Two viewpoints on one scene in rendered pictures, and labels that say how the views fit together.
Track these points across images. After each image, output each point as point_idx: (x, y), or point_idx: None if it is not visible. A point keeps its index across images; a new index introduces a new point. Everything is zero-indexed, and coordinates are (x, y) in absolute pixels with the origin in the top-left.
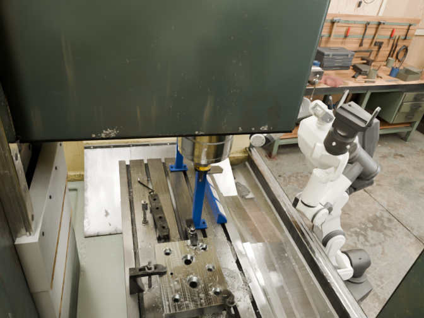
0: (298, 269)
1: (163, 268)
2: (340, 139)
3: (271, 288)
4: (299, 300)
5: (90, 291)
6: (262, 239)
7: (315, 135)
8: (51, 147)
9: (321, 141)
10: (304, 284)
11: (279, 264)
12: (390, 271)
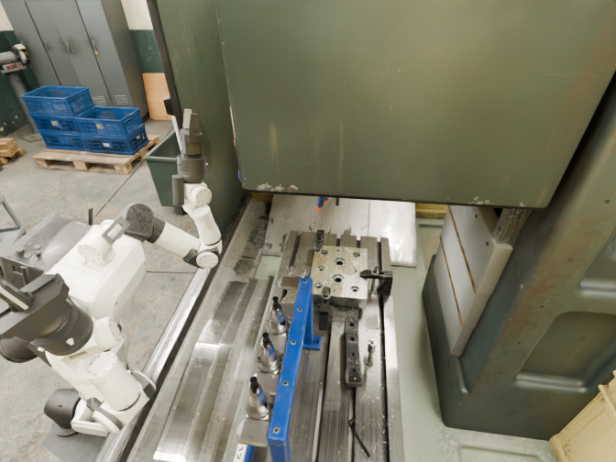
0: (200, 331)
1: (363, 272)
2: (203, 156)
3: (251, 306)
4: (233, 296)
5: (423, 380)
6: (222, 349)
7: (126, 259)
8: (490, 224)
9: (134, 248)
10: (216, 304)
11: (225, 324)
12: (7, 424)
